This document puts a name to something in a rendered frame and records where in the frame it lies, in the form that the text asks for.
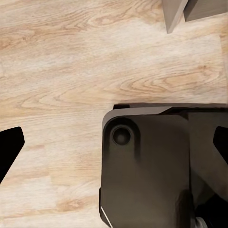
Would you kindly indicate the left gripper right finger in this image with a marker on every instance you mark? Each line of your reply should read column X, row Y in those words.
column 220, row 141

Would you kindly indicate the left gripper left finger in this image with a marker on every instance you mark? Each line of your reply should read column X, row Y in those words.
column 11, row 142

